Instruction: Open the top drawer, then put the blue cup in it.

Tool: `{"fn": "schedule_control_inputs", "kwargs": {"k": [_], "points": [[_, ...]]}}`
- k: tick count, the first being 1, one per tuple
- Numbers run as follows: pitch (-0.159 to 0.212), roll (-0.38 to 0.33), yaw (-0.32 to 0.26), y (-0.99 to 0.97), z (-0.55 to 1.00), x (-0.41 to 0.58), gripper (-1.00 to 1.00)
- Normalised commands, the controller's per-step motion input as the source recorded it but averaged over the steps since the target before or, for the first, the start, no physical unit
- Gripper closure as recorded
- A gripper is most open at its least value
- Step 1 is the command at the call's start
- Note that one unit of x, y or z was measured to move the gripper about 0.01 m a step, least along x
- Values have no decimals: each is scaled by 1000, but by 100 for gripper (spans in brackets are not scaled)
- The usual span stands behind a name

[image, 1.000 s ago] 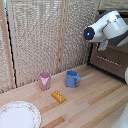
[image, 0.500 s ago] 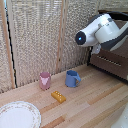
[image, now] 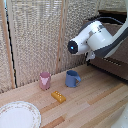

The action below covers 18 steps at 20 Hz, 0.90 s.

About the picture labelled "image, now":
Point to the lower dark brown drawer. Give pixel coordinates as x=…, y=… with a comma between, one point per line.
x=110, y=70

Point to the woven folding screen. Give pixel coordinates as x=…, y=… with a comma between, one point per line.
x=33, y=40

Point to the blue mug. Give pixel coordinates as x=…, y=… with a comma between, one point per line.
x=71, y=80

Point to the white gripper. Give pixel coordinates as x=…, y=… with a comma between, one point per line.
x=90, y=55

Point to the pink cup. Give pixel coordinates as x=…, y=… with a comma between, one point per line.
x=44, y=81

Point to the orange block with white marks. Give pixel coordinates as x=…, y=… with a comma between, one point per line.
x=58, y=96

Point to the white plate with floral rim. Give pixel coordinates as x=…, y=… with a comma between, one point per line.
x=18, y=115

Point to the dark brown drawer cabinet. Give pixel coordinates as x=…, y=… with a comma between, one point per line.
x=110, y=15

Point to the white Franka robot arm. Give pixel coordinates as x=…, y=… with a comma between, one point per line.
x=96, y=36

